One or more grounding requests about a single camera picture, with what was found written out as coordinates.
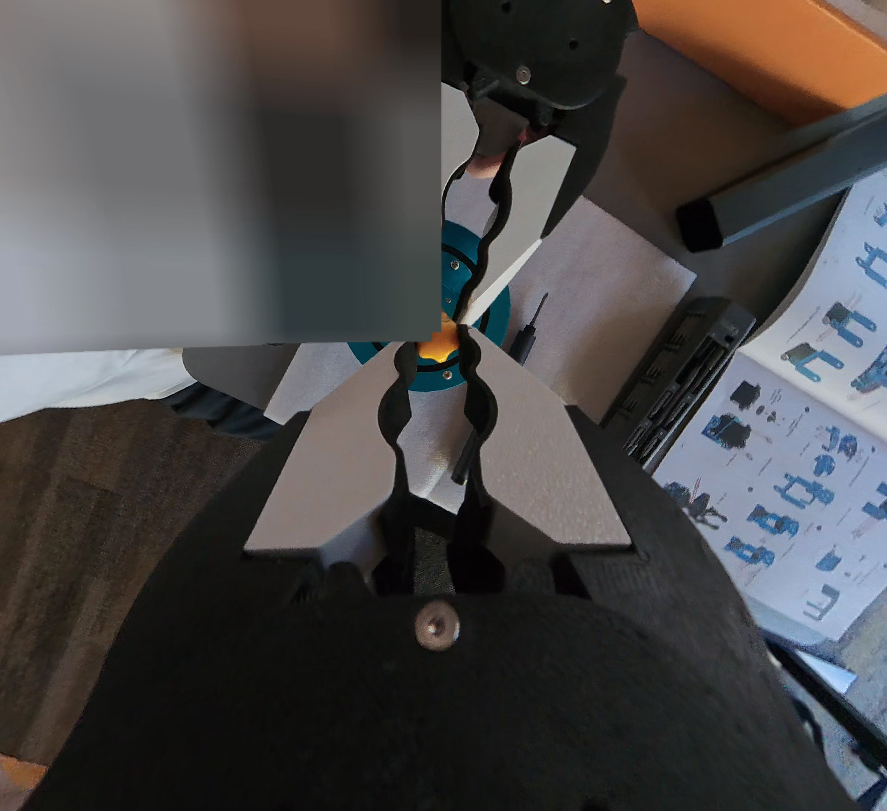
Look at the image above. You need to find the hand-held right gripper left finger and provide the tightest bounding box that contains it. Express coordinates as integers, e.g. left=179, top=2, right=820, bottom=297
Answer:
left=243, top=340, right=420, bottom=596

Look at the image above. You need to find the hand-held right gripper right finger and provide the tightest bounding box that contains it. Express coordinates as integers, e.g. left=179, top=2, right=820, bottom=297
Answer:
left=450, top=324, right=635, bottom=596

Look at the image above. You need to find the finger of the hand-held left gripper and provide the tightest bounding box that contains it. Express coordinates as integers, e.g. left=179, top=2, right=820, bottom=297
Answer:
left=456, top=130, right=581, bottom=328
left=441, top=161, right=480, bottom=219

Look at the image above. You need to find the blue round metal base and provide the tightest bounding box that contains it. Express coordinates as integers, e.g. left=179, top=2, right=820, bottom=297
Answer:
left=346, top=220, right=512, bottom=397

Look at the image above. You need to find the orange handle screwdriver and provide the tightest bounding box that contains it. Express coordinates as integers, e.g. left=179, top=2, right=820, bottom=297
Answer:
left=416, top=312, right=462, bottom=366

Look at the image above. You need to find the black hex key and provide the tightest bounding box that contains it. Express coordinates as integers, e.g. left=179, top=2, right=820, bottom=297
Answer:
left=452, top=427, right=480, bottom=486

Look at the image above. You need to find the white cloth mat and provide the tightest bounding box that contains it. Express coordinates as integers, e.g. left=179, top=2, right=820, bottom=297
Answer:
left=263, top=197, right=697, bottom=514

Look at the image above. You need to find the small black screwdriver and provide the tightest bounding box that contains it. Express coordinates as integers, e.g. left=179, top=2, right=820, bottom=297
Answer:
left=509, top=293, right=550, bottom=363

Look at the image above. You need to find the black vented tray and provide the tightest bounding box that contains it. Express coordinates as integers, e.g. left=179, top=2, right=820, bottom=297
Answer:
left=599, top=297, right=758, bottom=474

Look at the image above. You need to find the orange board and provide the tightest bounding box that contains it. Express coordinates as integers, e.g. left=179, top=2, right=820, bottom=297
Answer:
left=613, top=0, right=887, bottom=127

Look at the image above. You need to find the printed instruction manual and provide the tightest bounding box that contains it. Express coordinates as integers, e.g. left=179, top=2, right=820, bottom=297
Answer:
left=651, top=170, right=887, bottom=643

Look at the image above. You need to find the grey metal bar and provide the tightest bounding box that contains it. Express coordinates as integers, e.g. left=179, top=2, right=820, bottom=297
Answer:
left=675, top=93, right=887, bottom=255

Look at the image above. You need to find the person's white shirt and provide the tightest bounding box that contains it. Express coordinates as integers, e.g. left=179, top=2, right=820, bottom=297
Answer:
left=0, top=348, right=199, bottom=425

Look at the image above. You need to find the black strap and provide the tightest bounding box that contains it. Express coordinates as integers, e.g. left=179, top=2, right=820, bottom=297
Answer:
left=163, top=383, right=285, bottom=443

